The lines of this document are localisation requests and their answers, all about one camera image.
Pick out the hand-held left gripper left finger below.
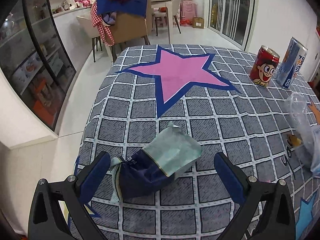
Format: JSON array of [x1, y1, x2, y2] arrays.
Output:
[[27, 151, 112, 240]]

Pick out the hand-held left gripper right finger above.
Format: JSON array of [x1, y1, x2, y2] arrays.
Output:
[[214, 152, 297, 240]]

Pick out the dark blue teal packet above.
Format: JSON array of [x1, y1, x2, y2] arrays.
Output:
[[110, 120, 202, 202]]

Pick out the grey checked star tablecloth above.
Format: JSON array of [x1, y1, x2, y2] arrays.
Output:
[[67, 44, 320, 240]]

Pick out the clear plastic bag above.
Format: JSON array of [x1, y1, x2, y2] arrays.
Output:
[[285, 92, 320, 173]]

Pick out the red cartoon can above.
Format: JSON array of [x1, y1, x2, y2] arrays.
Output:
[[249, 45, 280, 88]]

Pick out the tall white blue can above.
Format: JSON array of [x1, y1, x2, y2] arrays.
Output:
[[276, 37, 308, 89]]

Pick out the glass display cabinet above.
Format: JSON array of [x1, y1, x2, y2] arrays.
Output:
[[0, 0, 77, 133]]

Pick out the red checked cloth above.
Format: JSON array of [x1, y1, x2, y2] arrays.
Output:
[[90, 4, 115, 46]]

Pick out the beige chair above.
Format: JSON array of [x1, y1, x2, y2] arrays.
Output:
[[154, 0, 182, 37], [76, 15, 103, 63]]

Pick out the brown backed chair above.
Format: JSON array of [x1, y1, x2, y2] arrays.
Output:
[[102, 4, 150, 64]]

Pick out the white counter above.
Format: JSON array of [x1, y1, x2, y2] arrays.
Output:
[[47, 0, 97, 63]]

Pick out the pink plastic stools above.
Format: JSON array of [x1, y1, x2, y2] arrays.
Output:
[[180, 0, 197, 28]]

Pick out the sliding glass door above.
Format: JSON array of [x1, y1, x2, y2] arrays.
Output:
[[209, 0, 257, 50]]

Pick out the blue cloth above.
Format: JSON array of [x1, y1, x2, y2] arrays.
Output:
[[96, 0, 148, 14]]

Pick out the beige dining table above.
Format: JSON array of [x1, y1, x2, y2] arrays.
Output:
[[147, 0, 182, 43]]

